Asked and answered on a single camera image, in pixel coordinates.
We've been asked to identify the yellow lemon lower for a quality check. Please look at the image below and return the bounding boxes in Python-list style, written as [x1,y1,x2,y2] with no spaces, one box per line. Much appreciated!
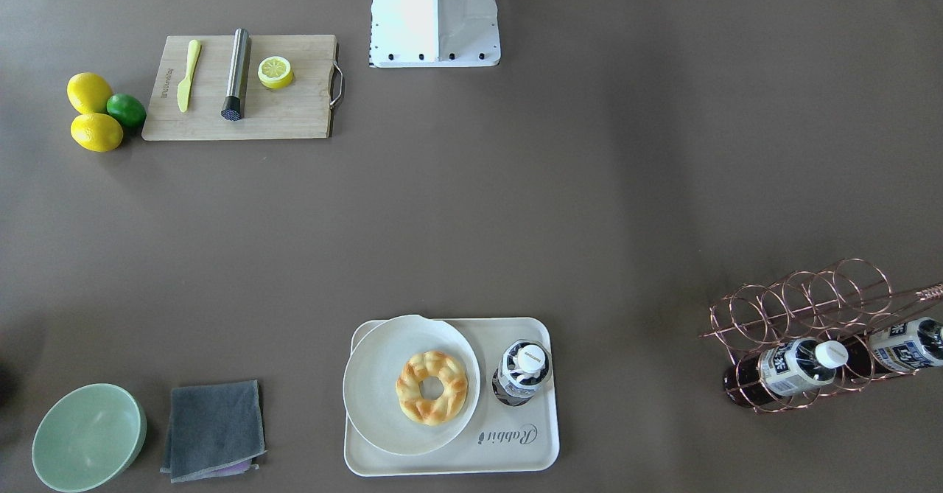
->
[70,113,124,153]

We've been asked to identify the yellow plastic knife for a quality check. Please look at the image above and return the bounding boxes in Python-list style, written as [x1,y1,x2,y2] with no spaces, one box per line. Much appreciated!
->
[176,39,202,113]

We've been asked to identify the cream rectangular serving tray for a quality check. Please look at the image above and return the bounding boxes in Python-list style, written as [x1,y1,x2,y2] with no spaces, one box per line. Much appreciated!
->
[344,316,560,477]

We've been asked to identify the mint green bowl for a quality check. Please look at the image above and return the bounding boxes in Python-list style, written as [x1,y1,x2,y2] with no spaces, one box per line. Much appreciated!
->
[32,383,147,492]

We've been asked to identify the tea bottle front rack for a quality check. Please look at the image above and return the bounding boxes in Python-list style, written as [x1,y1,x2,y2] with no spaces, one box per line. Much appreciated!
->
[722,338,849,407]

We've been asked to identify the wooden cutting board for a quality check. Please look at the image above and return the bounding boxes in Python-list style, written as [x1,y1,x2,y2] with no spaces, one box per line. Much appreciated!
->
[141,34,337,141]

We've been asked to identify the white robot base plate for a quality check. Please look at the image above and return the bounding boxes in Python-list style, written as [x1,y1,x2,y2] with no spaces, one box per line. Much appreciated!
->
[368,0,502,68]

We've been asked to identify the half lemon slice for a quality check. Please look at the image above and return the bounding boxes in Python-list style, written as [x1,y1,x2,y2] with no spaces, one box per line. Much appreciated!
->
[257,56,294,90]

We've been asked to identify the steel muddler black tip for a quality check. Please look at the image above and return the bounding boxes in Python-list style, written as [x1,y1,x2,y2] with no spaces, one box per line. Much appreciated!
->
[221,27,250,122]

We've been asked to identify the grey folded cloth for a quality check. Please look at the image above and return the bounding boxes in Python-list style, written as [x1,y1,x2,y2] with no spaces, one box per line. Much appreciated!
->
[161,380,266,483]

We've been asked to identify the round cream plate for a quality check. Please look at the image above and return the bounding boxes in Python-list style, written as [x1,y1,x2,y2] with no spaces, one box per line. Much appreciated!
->
[343,315,480,455]

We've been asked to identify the tea bottle white cap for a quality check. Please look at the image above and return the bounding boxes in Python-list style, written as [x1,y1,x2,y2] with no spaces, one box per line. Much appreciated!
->
[491,340,553,407]

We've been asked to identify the braided ring donut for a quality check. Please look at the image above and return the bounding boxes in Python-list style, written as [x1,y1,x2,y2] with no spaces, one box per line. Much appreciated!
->
[396,350,470,427]

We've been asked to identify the yellow lemon upper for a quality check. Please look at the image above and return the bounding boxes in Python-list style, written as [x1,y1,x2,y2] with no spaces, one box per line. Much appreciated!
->
[66,72,113,114]

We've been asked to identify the copper wire bottle rack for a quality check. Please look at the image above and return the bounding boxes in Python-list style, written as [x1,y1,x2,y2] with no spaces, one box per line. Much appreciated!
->
[709,259,941,413]

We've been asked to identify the yellow lemon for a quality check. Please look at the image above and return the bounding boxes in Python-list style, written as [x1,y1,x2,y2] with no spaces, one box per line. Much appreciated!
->
[70,113,124,153]
[66,72,113,114]

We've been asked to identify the green lime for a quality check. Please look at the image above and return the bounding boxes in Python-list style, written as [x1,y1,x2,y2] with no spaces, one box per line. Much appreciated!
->
[105,93,147,128]

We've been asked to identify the tea bottle back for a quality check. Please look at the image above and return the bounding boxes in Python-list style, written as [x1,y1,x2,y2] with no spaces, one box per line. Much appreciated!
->
[844,316,942,378]

